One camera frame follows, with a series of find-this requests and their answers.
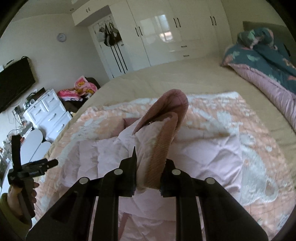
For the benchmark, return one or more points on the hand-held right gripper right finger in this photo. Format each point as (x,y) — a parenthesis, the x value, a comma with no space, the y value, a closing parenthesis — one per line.
(168,180)

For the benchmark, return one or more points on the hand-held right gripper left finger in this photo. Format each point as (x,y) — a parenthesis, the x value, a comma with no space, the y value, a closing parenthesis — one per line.
(128,176)

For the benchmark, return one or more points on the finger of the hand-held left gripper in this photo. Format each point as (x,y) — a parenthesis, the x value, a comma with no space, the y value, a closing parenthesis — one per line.
(52,163)

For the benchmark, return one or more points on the pink quilted jacket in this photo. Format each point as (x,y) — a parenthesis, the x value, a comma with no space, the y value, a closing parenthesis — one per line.
(208,157)

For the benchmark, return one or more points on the person's left hand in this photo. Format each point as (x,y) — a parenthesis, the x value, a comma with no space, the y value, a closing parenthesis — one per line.
(13,199)

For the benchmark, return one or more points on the white heart-shaped chair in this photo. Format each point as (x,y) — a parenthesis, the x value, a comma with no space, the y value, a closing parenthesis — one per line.
(32,141)

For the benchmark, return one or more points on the white chest of drawers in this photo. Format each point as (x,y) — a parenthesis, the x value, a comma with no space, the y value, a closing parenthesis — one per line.
(50,113)

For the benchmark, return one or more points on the dark brown chair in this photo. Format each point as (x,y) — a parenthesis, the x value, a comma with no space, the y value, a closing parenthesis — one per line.
(69,105)

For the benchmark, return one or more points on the pink printed cloth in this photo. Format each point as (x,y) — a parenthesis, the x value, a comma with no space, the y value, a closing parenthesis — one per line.
(85,88)

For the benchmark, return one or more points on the orange patterned blanket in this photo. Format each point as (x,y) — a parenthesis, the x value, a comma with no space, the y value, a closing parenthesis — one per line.
(231,120)

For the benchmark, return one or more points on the black television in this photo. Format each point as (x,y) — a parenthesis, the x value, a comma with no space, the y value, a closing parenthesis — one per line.
(16,83)

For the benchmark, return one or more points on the beige bed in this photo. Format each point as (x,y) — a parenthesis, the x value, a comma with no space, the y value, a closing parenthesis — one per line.
(173,76)

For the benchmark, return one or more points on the white door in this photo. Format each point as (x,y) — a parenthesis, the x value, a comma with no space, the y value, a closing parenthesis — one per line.
(108,60)

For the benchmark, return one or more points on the grey hanging bag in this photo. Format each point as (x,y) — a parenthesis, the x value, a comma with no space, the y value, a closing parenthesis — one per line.
(100,34)

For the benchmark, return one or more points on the black hanging bag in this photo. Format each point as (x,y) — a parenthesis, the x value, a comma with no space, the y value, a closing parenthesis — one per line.
(113,38)

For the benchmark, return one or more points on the teal and mauve duvet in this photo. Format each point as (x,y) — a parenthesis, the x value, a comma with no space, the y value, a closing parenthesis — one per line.
(266,60)

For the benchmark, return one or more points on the white glossy wardrobe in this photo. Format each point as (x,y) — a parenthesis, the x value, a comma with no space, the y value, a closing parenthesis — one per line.
(196,27)

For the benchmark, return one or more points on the grey headboard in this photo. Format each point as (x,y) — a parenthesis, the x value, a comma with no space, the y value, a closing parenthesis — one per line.
(254,25)

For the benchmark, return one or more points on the round wall clock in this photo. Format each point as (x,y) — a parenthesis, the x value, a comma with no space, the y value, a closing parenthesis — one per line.
(61,37)

